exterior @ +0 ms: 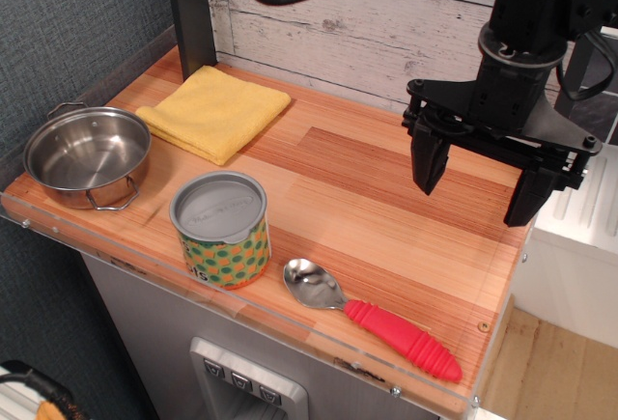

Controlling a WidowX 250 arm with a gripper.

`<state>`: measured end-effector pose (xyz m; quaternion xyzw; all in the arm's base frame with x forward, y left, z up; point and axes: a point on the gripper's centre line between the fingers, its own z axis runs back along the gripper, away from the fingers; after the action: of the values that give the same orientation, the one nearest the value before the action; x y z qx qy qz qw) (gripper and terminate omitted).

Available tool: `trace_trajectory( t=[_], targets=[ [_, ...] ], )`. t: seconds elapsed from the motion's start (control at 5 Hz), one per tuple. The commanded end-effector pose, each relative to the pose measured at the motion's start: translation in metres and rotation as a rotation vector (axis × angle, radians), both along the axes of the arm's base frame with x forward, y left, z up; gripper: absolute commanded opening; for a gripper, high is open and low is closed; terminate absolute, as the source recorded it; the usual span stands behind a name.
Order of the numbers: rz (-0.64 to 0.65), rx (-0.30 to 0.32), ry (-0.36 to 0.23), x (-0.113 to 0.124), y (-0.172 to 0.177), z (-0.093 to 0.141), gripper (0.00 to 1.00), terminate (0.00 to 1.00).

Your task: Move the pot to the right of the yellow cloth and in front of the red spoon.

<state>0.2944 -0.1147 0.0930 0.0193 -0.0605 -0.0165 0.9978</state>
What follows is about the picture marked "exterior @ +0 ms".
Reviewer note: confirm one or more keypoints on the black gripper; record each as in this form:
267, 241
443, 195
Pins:
503, 114

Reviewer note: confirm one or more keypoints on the stainless steel pot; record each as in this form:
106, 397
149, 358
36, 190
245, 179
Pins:
90, 158

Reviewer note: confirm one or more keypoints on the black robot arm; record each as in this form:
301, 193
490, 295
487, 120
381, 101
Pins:
535, 23

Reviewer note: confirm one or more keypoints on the yellow folded cloth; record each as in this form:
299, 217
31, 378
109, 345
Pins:
213, 114

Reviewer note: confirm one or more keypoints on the white toy sink unit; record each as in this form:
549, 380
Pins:
567, 273

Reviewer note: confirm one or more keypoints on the clear acrylic edge guard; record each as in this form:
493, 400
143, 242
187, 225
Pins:
261, 322

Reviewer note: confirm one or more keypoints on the green orange patterned can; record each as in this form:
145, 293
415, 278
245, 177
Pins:
221, 221

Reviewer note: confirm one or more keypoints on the grey toy fridge cabinet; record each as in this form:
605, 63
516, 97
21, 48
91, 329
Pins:
198, 363

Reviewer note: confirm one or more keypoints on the orange object bottom left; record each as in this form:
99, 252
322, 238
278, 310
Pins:
48, 410

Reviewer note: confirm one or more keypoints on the red handled metal spoon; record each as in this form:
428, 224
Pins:
314, 287

